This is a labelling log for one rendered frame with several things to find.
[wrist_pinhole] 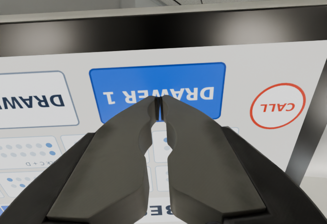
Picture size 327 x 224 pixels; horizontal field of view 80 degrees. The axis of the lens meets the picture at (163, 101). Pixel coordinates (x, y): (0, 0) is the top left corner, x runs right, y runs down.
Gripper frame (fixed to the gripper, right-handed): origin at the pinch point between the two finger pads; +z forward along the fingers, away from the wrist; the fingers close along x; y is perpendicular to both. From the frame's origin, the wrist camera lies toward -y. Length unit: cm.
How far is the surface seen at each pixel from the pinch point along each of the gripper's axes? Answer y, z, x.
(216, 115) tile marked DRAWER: 2.7, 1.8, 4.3
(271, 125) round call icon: 3.9, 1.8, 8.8
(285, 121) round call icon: 3.6, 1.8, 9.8
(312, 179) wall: 237, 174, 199
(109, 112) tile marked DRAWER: 2.0, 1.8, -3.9
